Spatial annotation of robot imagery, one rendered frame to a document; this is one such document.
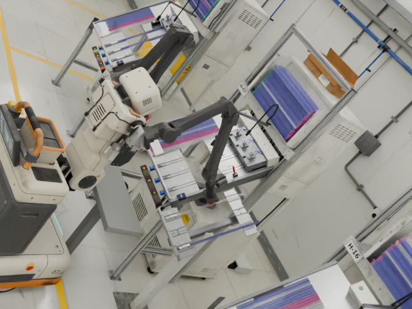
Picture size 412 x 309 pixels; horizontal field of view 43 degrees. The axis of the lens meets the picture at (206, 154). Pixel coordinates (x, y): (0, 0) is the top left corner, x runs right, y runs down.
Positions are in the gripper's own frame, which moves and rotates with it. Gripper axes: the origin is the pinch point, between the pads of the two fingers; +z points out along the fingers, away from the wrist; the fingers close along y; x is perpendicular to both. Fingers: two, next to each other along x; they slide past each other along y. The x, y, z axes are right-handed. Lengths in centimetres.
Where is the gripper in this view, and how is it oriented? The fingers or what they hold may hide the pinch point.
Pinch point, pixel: (211, 204)
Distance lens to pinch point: 309.8
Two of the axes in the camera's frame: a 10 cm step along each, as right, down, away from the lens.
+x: -9.3, 2.8, -2.2
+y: -3.6, -6.9, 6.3
